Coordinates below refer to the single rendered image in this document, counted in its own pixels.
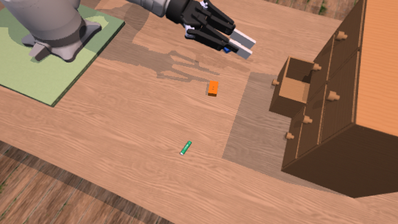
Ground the green aaa battery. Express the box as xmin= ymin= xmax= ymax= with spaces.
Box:
xmin=180 ymin=141 xmax=192 ymax=156

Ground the brown wooden drawer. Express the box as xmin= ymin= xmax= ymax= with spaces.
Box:
xmin=298 ymin=86 xmax=327 ymax=157
xmin=321 ymin=53 xmax=359 ymax=142
xmin=269 ymin=57 xmax=314 ymax=118
xmin=330 ymin=0 xmax=365 ymax=77
xmin=282 ymin=107 xmax=305 ymax=168
xmin=308 ymin=37 xmax=334 ymax=101

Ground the brown wooden chest of drawers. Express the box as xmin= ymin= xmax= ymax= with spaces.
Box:
xmin=281 ymin=0 xmax=398 ymax=198

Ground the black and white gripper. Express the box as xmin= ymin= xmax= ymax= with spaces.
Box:
xmin=166 ymin=0 xmax=256 ymax=59

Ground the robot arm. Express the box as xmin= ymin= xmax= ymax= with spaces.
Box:
xmin=0 ymin=0 xmax=170 ymax=62

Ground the orange nine-volt battery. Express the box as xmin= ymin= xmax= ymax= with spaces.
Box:
xmin=208 ymin=80 xmax=218 ymax=97

